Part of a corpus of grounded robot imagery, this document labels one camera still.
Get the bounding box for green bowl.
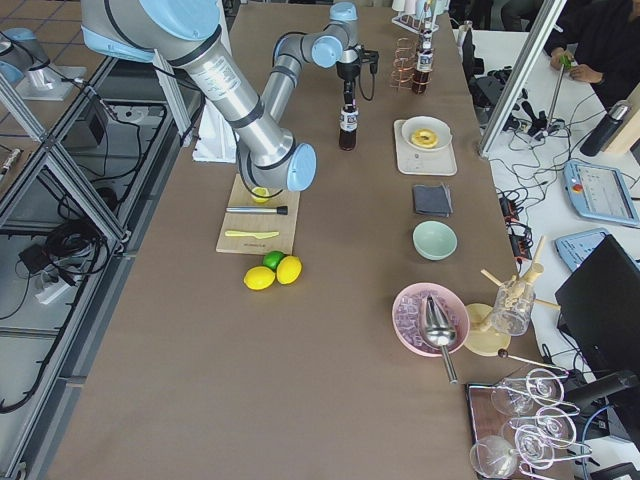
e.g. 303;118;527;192
412;221;458;261

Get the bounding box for cream tray with bunny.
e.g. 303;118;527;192
393;119;457;176

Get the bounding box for steel muddler black tip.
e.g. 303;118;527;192
226;205;289;215

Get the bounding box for person in black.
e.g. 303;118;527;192
544;1;639;108

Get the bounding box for tea bottle white cap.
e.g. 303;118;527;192
339;103;359;151

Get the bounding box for pink bowl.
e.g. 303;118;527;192
391;282;471;357

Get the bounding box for tea bottle rear right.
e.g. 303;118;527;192
411;29;434;95

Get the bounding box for black water bottle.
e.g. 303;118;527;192
580;100;632;157

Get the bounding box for clear ice cubes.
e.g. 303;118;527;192
395;289;464;350

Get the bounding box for grey folded cloth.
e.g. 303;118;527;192
412;184;453;217

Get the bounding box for black laptop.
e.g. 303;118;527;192
555;235;639;373

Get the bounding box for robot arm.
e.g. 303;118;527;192
81;1;364;191
262;2;362;121

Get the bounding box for copper wire bottle rack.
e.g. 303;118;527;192
389;0;435;94

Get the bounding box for teach pendant tablet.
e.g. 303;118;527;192
563;160;639;227

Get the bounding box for white round plate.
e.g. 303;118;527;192
401;116;452;152

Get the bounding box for yellow lemon lower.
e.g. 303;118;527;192
243;265;276;291

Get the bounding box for steel ice scoop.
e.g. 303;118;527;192
421;296;458;384

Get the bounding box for aluminium frame post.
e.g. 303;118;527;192
478;0;566;159

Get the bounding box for wine glass rack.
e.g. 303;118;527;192
465;361;592;479

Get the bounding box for yellow lemon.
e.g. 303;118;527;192
243;265;276;291
276;255;303;285

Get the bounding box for green lime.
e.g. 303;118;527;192
262;250;286;271

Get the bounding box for yellow plastic knife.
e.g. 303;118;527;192
224;230;280;240

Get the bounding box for wooden cup stand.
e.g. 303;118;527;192
464;236;560;356

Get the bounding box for half lemon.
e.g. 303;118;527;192
251;186;271;204

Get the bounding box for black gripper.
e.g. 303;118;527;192
336;45;379;111

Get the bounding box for tea bottle rear left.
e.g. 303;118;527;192
423;0;434;31

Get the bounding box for glazed ring donut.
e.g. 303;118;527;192
410;128;439;149

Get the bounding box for glass on stand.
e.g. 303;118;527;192
489;280;535;336

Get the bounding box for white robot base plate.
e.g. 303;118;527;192
193;99;236;163

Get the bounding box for bamboo cutting board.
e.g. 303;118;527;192
216;174;300;255

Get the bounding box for yellow lemon upper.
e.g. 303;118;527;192
276;255;303;285

